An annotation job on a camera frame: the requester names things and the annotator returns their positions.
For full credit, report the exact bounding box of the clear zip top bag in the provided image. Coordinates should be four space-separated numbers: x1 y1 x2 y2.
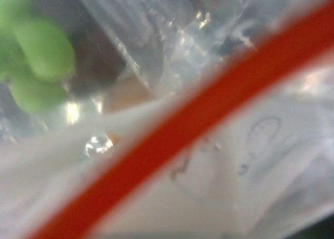
1 0 333 238

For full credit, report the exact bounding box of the small green toy vegetable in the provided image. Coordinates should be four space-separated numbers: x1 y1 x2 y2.
1 0 76 112

